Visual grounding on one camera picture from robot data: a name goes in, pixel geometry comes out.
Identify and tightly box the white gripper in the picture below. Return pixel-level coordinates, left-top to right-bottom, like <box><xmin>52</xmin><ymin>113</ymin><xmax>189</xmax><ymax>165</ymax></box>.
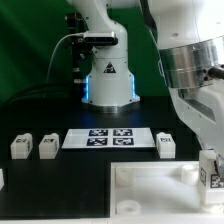
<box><xmin>169</xmin><ymin>81</ymin><xmax>224</xmax><ymax>157</ymax></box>

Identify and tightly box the black camera on stand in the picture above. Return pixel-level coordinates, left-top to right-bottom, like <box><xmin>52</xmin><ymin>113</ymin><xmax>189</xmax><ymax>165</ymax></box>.
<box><xmin>78</xmin><ymin>31</ymin><xmax>118</xmax><ymax>46</ymax></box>

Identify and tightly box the white camera cable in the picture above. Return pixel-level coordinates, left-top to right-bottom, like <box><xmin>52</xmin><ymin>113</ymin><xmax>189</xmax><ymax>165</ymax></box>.
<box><xmin>45</xmin><ymin>32</ymin><xmax>85</xmax><ymax>84</ymax></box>

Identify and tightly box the white square table top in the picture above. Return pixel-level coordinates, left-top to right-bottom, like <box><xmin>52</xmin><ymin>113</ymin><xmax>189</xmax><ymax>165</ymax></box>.
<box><xmin>110</xmin><ymin>161</ymin><xmax>224</xmax><ymax>224</ymax></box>

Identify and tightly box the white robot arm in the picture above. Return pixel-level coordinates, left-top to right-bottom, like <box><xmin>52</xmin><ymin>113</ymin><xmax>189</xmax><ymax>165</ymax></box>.
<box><xmin>66</xmin><ymin>0</ymin><xmax>224</xmax><ymax>157</ymax></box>

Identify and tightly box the black camera stand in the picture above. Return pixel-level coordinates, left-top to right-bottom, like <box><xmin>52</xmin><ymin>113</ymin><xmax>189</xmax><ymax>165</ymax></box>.
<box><xmin>65</xmin><ymin>13</ymin><xmax>92</xmax><ymax>99</ymax></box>

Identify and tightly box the white sheet with markers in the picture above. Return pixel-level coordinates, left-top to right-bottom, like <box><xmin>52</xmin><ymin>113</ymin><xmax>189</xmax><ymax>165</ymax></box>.
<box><xmin>62</xmin><ymin>128</ymin><xmax>155</xmax><ymax>149</ymax></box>

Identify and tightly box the black cable bundle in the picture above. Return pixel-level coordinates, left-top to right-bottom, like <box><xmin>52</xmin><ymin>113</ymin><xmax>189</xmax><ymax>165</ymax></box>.
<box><xmin>0</xmin><ymin>83</ymin><xmax>84</xmax><ymax>114</ymax></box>

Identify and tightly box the white block left edge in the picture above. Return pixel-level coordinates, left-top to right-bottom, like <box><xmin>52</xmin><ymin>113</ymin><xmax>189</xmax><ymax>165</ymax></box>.
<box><xmin>0</xmin><ymin>169</ymin><xmax>4</xmax><ymax>191</ymax></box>

